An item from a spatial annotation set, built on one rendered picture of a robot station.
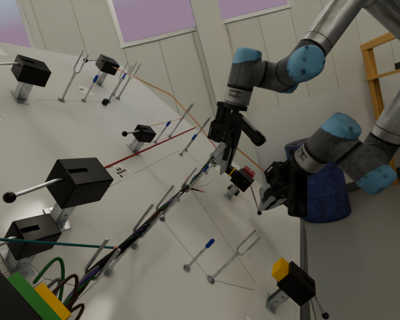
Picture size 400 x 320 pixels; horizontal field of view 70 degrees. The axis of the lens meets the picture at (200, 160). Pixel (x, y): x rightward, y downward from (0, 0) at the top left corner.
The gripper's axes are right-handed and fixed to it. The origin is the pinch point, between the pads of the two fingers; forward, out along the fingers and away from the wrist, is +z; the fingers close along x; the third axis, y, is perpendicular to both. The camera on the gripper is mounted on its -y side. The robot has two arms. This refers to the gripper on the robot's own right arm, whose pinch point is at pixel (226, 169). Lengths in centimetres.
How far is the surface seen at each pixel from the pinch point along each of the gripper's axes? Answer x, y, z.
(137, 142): 20.7, 19.7, -6.1
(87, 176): 53, 7, -9
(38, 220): 60, 7, -6
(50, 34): -164, 261, -32
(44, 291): 69, -4, -7
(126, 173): 30.0, 15.5, -1.1
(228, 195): 0.5, -2.9, 7.3
